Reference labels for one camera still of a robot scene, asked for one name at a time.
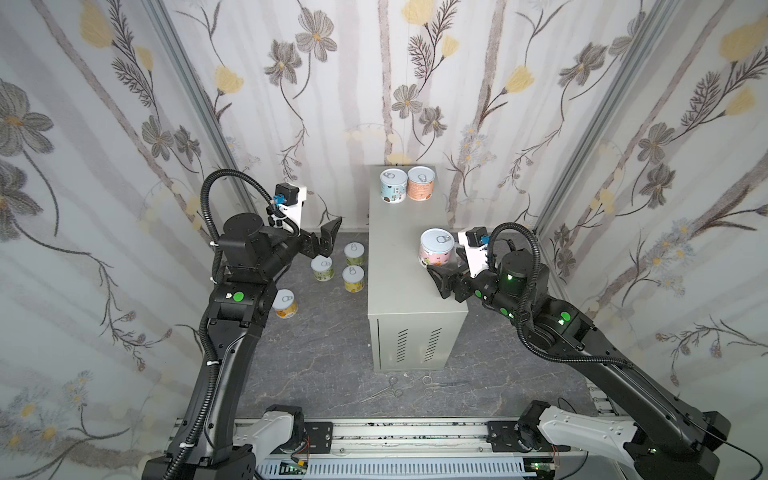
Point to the teal labelled can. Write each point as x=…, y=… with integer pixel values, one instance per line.
x=393, y=185

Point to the front can beside cabinet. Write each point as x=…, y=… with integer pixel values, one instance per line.
x=353, y=278

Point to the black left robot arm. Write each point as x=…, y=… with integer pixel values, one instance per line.
x=251, y=252

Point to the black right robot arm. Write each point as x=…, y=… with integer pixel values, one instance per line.
x=661, y=437

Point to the steel scissors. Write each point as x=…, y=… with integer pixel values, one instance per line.
x=391, y=389
x=431, y=384

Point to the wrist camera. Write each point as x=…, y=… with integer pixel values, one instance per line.
x=289, y=201
x=475, y=242

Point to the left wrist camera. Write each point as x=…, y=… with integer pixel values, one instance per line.
x=289, y=201

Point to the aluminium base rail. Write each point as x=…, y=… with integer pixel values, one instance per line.
x=411, y=448

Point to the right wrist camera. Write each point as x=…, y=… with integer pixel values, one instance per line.
x=475, y=242

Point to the rear can beside cabinet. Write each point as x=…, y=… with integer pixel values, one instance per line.
x=355, y=254

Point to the pink labelled can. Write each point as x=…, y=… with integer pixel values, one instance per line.
x=436, y=247

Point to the right steel scissors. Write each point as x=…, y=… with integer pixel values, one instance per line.
x=431, y=384

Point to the orange labelled can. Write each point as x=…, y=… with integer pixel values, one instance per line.
x=420, y=185

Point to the left steel scissors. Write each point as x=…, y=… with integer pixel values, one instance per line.
x=391, y=389

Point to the grey metal cabinet box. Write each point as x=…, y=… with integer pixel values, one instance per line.
x=411, y=326

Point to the can beside cabinet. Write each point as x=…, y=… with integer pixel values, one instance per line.
x=355, y=254
x=353, y=278

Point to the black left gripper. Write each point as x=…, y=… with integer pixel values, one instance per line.
x=309, y=241

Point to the green labelled can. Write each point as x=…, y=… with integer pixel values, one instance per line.
x=322, y=268

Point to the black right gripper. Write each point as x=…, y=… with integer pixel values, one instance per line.
x=455, y=282

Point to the yellow labelled can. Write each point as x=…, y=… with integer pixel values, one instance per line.
x=285, y=304

